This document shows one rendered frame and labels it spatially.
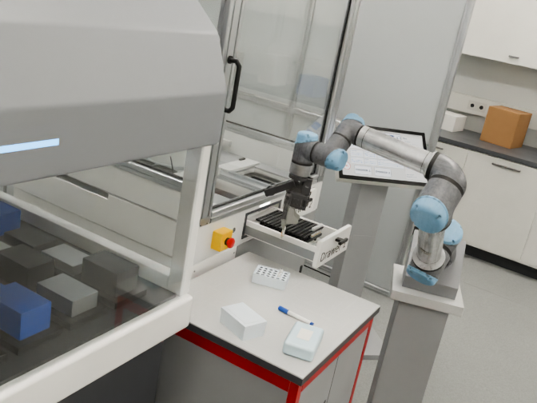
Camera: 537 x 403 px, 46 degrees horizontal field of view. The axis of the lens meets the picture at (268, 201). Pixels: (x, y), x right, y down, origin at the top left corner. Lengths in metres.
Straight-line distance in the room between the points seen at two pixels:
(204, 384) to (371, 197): 1.63
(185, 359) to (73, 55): 1.13
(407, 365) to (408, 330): 0.16
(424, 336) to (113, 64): 1.76
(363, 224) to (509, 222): 2.09
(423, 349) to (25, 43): 1.98
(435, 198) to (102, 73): 1.09
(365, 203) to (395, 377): 1.01
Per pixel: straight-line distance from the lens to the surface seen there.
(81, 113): 1.27
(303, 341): 1.92
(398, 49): 4.01
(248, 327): 1.92
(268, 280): 2.28
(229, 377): 2.00
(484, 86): 5.90
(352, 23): 2.89
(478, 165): 5.23
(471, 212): 5.31
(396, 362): 2.70
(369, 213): 3.37
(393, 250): 4.18
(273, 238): 2.44
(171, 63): 1.48
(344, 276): 3.48
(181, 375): 2.12
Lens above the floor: 1.77
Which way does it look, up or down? 19 degrees down
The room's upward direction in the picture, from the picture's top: 11 degrees clockwise
